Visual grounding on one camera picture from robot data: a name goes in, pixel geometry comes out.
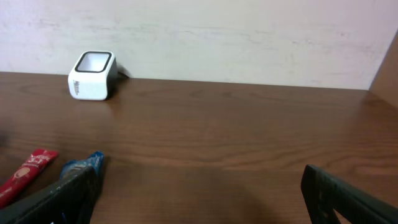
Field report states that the blue Oreo cookie pack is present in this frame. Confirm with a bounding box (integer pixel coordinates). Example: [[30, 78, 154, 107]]
[[60, 151, 105, 179]]

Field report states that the red Nescafe coffee stick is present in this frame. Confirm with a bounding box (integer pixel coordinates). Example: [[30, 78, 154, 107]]
[[1, 149, 58, 208]]

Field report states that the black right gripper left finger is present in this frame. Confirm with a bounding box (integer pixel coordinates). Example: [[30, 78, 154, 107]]
[[1, 166, 100, 223]]

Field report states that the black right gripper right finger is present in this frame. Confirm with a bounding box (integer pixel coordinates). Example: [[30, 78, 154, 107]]
[[300, 164, 397, 224]]

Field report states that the white barcode scanner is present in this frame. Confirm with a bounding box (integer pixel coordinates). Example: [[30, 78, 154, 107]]
[[68, 50, 118, 101]]

